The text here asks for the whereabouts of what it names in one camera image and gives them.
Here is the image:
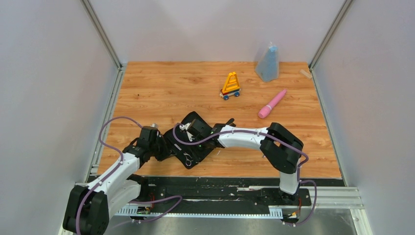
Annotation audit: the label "blue item in plastic bag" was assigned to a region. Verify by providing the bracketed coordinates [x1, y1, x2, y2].
[254, 42, 280, 83]

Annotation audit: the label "small beige tape piece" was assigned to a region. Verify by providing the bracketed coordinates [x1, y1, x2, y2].
[299, 70, 313, 79]

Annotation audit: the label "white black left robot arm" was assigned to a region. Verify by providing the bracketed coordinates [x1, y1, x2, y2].
[62, 126, 170, 235]

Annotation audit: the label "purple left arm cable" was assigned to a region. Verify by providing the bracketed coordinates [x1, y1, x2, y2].
[75, 116, 183, 235]

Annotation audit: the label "white slotted cable duct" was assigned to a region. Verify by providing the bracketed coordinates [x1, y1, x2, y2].
[113, 206, 283, 218]

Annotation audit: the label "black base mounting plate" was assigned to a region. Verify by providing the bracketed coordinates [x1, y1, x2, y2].
[145, 176, 313, 215]

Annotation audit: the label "silver hair scissors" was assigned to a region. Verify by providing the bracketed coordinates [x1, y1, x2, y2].
[184, 152, 193, 166]

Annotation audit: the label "black zippered tool case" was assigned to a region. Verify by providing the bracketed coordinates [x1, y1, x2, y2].
[164, 111, 211, 169]

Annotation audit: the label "black handled comb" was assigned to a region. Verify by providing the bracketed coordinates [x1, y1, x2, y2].
[213, 118, 236, 129]

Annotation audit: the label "yellow toy block car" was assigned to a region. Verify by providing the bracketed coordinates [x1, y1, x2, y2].
[219, 72, 240, 100]

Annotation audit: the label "pink cylindrical device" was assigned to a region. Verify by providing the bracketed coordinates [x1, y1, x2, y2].
[257, 89, 287, 119]

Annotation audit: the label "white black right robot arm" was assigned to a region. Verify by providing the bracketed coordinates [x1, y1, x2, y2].
[173, 120, 306, 205]

